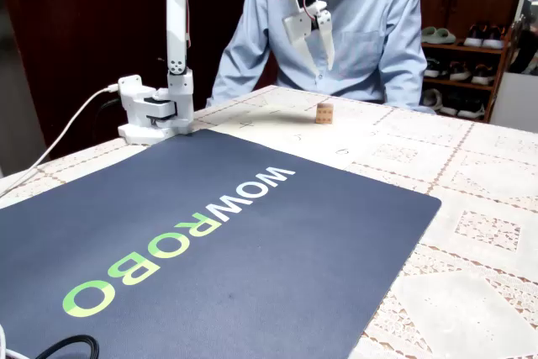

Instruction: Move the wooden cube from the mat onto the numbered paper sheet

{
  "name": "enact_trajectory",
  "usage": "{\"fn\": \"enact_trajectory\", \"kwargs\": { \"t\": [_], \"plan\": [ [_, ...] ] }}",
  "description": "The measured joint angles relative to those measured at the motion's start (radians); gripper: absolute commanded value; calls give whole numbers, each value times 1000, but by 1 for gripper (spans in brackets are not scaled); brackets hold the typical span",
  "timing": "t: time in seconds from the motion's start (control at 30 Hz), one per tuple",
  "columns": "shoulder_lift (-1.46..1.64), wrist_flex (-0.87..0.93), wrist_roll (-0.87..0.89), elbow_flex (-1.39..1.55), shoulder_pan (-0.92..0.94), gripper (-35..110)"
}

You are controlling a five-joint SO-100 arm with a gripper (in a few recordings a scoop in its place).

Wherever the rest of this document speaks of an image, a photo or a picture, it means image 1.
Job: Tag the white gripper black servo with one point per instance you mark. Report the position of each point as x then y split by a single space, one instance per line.
299 28

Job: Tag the small wooden cube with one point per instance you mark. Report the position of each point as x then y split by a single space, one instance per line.
324 114

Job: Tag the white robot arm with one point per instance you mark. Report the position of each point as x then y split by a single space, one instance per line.
176 39

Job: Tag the person in light blue shirt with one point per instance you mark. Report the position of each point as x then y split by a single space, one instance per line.
361 39

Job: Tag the numbered paper sheet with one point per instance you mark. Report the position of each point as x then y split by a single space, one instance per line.
294 132

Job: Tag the green sandal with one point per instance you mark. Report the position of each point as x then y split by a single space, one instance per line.
446 36
428 34

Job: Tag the black white shoe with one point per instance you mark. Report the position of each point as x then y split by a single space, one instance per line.
483 75
434 69
460 72

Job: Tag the grey shoe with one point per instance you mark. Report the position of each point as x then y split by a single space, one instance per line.
430 100

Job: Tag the dark shoe white sole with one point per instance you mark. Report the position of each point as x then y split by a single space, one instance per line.
471 110
450 107

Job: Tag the black orange sneaker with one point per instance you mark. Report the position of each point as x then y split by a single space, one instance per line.
494 38
475 35

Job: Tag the wooden shoe rack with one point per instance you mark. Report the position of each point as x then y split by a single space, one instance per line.
500 64

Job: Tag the white box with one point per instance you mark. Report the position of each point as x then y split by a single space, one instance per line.
515 102

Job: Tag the dark bag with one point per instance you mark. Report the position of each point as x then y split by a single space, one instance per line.
525 48

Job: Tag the white lace tablecloth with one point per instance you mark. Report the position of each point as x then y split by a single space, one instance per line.
462 207

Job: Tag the navy WOWROBO mat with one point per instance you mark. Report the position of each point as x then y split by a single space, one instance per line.
210 270

